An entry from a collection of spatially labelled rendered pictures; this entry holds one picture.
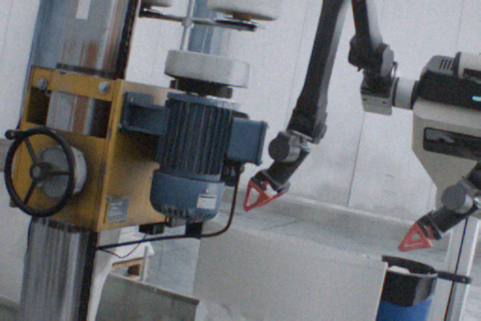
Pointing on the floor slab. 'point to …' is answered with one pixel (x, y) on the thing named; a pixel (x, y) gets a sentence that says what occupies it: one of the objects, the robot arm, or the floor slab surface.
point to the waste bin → (405, 289)
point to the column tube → (69, 52)
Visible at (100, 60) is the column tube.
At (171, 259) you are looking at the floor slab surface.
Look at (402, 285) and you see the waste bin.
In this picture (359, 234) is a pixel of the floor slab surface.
